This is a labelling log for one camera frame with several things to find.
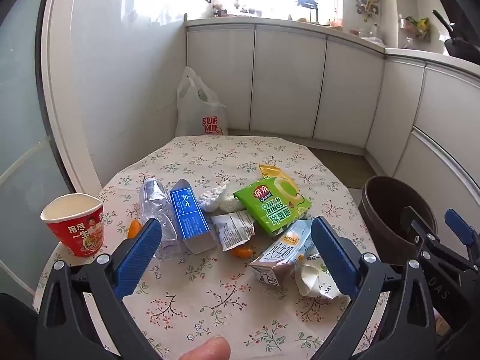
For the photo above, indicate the person's left hand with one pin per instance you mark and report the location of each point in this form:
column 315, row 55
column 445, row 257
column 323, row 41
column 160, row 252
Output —
column 208, row 349

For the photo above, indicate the white plastic shopping bag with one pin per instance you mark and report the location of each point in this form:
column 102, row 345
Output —
column 195, row 112

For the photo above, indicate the white kitchen countertop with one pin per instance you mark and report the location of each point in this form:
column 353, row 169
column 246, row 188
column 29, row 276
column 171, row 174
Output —
column 412, row 53

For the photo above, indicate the black frying pan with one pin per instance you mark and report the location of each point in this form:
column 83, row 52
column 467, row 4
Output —
column 461, row 47

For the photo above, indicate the crushed clear plastic bottle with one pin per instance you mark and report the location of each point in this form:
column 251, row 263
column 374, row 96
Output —
column 157, row 202

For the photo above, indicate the blue cardboard box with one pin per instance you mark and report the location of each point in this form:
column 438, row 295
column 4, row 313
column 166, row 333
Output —
column 189, row 221

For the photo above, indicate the white paper bag green print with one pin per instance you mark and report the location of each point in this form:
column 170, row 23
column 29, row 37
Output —
column 311, row 281

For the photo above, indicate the red instant noodle cup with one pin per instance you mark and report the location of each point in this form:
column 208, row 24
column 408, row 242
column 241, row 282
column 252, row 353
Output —
column 75, row 232

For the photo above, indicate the green packets on wall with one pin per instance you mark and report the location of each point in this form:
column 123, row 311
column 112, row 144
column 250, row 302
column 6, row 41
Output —
column 417, row 26

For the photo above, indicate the brown trash bin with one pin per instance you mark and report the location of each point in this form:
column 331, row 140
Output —
column 378, row 210

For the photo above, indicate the frosted glass sliding door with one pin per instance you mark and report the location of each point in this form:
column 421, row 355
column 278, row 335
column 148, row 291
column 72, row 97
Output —
column 22, row 120

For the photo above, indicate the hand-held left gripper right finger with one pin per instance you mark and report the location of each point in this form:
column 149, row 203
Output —
column 333, row 258

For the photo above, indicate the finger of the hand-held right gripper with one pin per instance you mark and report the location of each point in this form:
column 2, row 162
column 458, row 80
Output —
column 459, row 227
column 414, row 221

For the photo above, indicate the orange peel piece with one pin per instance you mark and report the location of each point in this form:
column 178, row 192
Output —
column 134, row 228
column 243, row 252

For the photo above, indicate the yellow snack packet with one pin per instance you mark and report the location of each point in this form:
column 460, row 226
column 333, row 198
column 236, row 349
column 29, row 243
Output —
column 270, row 170

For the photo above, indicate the white tissue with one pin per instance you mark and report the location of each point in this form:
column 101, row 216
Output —
column 214, row 199

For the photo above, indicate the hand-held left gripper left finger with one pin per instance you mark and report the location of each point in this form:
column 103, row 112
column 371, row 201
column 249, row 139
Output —
column 138, row 257

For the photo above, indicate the white wrapper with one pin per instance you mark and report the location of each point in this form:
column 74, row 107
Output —
column 232, row 228

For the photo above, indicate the green snack packet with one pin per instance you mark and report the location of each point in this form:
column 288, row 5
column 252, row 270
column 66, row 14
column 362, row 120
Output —
column 273, row 206

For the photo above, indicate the white kitchen cabinets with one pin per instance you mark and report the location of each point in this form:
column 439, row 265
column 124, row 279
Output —
column 288, row 82

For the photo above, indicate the light blue milk carton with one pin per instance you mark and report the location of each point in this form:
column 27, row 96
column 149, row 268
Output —
column 279, row 255

